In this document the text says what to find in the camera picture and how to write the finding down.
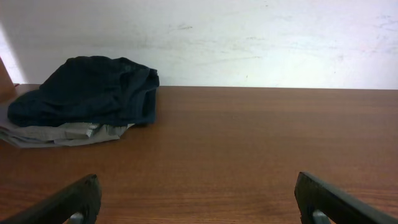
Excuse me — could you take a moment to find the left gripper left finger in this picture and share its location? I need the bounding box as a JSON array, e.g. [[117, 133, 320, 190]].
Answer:
[[1, 174, 102, 224]]

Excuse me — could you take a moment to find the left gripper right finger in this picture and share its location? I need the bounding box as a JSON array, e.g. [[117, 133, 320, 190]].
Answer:
[[294, 172, 397, 224]]

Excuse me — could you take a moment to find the folded navy blue garment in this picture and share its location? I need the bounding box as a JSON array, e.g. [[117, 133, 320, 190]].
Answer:
[[7, 56, 160, 127]]

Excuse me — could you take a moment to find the folded grey garment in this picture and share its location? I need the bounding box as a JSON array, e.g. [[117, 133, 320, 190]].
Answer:
[[1, 104, 132, 148]]

